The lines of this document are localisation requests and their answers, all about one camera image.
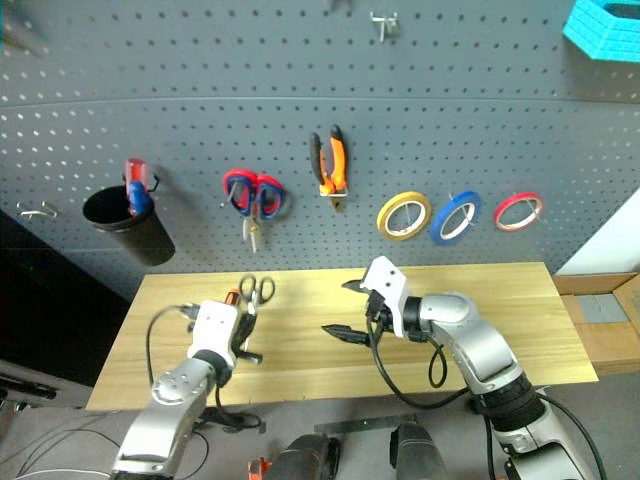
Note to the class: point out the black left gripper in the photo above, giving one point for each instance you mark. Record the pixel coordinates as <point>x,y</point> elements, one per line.
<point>242,332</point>

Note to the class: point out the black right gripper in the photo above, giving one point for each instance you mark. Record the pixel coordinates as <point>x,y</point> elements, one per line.
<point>381,315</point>

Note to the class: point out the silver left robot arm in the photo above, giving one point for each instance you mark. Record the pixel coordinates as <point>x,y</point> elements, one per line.
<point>165,410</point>

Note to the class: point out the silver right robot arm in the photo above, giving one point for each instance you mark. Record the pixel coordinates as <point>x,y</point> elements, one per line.
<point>485,345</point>

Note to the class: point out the yellow tape roll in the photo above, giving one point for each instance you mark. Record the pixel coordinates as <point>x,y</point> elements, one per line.
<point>387,210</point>

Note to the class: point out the blue tape roll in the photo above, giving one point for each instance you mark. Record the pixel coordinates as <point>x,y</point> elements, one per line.
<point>440,227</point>

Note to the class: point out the red tape roll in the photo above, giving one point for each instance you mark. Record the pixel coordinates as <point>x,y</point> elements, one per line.
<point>500,212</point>

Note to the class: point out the grey metal pegboard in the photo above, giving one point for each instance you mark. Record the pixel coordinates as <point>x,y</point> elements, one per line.
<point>300,80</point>

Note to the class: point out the silver metal pegboard hook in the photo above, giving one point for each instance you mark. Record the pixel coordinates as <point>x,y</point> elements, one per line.
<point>382,22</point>
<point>37,212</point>

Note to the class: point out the grey metal bar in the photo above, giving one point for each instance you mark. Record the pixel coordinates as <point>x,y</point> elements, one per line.
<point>365,425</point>

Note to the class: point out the small orange black object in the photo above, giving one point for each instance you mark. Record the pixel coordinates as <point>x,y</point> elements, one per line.
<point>259,469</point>

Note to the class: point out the dark rounded shape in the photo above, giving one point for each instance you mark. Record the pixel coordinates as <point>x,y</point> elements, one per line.
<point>417,452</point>
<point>307,457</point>

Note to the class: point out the orange black pliers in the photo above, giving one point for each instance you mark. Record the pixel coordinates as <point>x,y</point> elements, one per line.
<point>339,160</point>

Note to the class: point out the black cup holder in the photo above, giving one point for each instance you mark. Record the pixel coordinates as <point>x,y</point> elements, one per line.
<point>135,235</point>

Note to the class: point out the black stand leg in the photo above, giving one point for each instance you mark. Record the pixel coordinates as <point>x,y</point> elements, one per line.
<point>25,387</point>

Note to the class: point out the brown cardboard box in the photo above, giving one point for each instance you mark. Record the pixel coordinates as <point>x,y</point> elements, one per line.
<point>610,345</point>

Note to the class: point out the cyan foam block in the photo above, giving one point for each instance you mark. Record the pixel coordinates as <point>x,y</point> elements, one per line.
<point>595,42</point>

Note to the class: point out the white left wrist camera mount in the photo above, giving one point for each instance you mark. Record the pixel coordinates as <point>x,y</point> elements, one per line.
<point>212,330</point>

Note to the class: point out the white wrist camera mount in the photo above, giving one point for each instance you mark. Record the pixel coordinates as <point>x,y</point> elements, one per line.
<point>212,330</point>
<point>387,285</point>

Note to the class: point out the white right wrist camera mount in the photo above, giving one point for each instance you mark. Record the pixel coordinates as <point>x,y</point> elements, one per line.
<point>387,285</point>

